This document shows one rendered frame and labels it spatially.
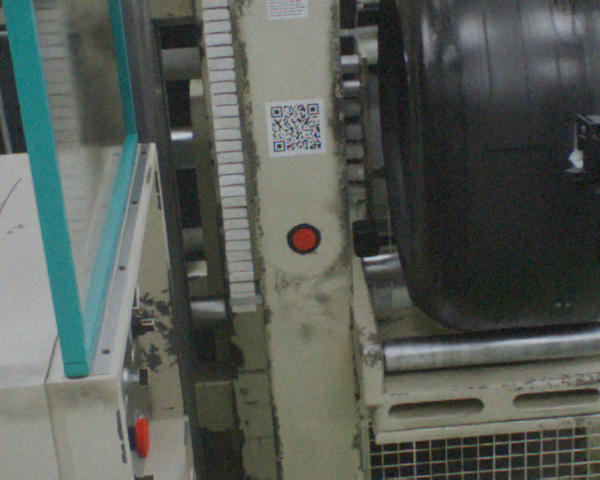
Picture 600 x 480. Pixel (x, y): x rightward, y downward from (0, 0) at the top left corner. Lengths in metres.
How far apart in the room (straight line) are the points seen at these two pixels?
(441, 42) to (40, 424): 0.71
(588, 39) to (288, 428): 0.72
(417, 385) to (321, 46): 0.48
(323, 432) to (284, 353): 0.14
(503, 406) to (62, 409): 0.86
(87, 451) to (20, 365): 0.09
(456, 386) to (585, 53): 0.50
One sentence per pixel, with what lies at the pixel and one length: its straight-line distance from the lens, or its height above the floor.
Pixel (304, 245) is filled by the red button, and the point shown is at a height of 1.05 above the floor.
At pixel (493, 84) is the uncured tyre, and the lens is 1.44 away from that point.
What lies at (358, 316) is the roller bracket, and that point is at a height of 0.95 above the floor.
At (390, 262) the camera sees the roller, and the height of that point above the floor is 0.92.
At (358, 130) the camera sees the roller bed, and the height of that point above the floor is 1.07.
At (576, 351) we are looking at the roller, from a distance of 1.72.
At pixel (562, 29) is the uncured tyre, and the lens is 1.47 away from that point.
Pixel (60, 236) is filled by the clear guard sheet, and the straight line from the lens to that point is 0.90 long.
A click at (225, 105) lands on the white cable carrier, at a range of 1.62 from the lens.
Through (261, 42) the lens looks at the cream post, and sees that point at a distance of 1.57.
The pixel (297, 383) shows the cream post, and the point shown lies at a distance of 1.77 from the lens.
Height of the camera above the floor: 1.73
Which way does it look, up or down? 24 degrees down
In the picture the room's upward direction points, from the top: 4 degrees counter-clockwise
